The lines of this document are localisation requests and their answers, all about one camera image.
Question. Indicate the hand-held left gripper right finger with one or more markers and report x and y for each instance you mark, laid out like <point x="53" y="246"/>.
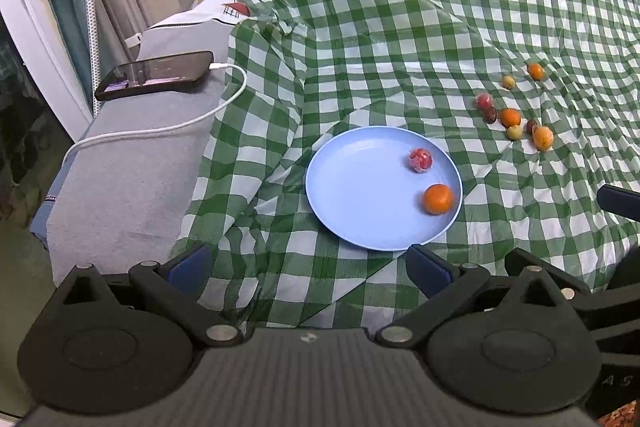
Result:
<point x="430" y="271"/>

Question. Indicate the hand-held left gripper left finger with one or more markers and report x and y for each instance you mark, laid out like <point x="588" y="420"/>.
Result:
<point x="192" y="268"/>

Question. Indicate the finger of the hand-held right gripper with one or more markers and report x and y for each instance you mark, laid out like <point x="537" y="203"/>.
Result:
<point x="620" y="203"/>

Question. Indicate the orange tangerine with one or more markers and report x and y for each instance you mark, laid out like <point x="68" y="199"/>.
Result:
<point x="510" y="117"/>
<point x="438" y="199"/>

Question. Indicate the plastic-wrapped orange fruit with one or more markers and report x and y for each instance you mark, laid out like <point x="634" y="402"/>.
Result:
<point x="543" y="138"/>

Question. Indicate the blue plate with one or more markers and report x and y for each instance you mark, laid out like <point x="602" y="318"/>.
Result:
<point x="360" y="187"/>

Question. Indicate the plastic-wrapped red fruit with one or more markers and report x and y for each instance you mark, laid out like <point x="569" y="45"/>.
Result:
<point x="483" y="101"/>
<point x="420" y="159"/>

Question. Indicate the red date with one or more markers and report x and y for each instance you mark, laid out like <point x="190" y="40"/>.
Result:
<point x="490" y="114"/>
<point x="531" y="125"/>

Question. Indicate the small yellow fruit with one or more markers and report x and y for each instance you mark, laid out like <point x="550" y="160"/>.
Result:
<point x="509" y="82"/>
<point x="514" y="133"/>

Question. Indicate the orange patterned cloth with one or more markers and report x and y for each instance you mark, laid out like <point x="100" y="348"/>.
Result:
<point x="625" y="418"/>

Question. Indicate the grey blanket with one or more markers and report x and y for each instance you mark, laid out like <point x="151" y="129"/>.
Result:
<point x="130" y="187"/>

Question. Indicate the small orange fruit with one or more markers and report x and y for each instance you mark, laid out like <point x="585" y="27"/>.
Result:
<point x="535" y="71"/>

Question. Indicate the black smartphone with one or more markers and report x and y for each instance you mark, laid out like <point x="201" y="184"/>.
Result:
<point x="155" y="74"/>

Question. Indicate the green checked tablecloth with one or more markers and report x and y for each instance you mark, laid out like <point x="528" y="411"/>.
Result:
<point x="380" y="32"/>

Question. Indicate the black dotted pole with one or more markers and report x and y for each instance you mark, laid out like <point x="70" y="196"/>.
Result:
<point x="90" y="32"/>

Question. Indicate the white pillow with red print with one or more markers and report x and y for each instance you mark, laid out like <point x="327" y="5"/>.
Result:
<point x="210" y="7"/>

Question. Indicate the white door frame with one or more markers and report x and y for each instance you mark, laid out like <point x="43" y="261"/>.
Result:
<point x="30" y="22"/>

